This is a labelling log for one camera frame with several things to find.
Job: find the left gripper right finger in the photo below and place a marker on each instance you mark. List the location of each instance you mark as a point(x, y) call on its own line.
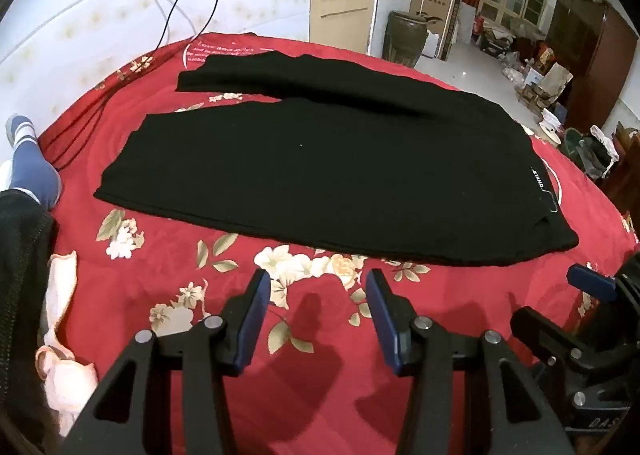
point(504, 410)

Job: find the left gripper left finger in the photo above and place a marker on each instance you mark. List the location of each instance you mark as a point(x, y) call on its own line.
point(129, 412)

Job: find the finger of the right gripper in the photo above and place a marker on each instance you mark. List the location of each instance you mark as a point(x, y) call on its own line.
point(598, 286)

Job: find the black pants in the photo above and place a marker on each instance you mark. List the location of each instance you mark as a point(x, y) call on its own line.
point(328, 153)

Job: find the pink white cloth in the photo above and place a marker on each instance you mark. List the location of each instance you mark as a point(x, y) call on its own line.
point(67, 383)

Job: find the red floral bed blanket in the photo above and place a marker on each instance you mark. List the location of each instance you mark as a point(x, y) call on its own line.
point(318, 383)

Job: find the floor clutter pile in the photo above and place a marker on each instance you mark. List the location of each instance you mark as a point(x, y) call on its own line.
point(540, 89)

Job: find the black jeans leg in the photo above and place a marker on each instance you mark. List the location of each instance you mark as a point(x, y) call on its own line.
point(27, 234)

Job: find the dark wooden wardrobe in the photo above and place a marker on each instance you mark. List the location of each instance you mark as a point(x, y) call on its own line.
point(595, 43)

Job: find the blue striped sock foot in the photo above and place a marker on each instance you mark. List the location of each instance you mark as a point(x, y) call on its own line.
point(31, 173)

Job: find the dark ceramic jar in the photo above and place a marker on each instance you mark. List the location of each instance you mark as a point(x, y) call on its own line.
point(405, 37)

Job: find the cardboard box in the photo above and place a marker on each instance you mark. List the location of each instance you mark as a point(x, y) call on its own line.
point(438, 15)

